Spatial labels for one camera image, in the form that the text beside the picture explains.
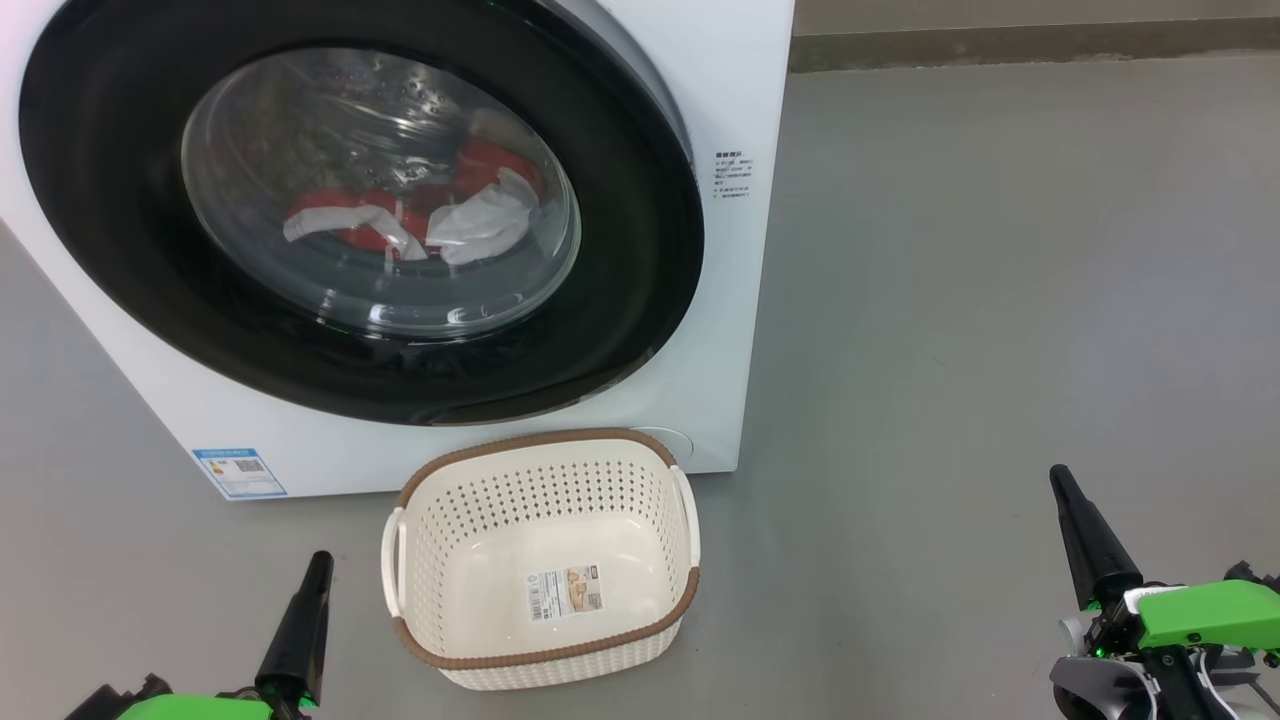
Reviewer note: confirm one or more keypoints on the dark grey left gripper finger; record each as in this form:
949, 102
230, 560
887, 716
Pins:
298, 640

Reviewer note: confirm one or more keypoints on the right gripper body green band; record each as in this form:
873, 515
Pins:
1210, 612

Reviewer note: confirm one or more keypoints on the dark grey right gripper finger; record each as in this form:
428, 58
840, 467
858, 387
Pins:
1092, 550

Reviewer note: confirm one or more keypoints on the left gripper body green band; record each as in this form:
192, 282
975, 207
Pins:
200, 708

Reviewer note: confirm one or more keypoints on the black round glass washer door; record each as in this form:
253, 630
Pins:
120, 230

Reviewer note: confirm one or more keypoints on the red and white garment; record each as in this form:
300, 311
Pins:
480, 165

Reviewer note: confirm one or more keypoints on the white basket with brown rim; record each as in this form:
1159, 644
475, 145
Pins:
470, 520

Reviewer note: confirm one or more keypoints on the printed product label sticker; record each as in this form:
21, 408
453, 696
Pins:
565, 592

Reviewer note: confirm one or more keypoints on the white Hisense washing machine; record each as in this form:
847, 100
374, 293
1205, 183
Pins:
720, 300

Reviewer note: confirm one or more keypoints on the blue energy label sticker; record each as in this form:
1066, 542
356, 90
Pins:
240, 473

